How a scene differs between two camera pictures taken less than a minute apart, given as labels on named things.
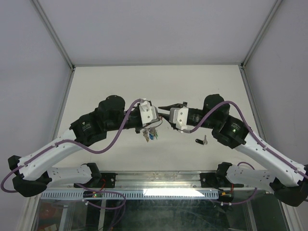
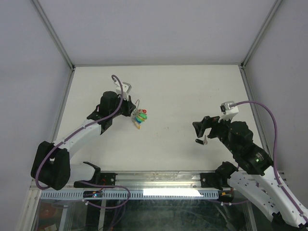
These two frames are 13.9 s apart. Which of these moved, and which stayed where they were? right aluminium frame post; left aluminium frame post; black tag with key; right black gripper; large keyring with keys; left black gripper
Moved: left black gripper; right black gripper; large keyring with keys
Stayed: left aluminium frame post; right aluminium frame post; black tag with key
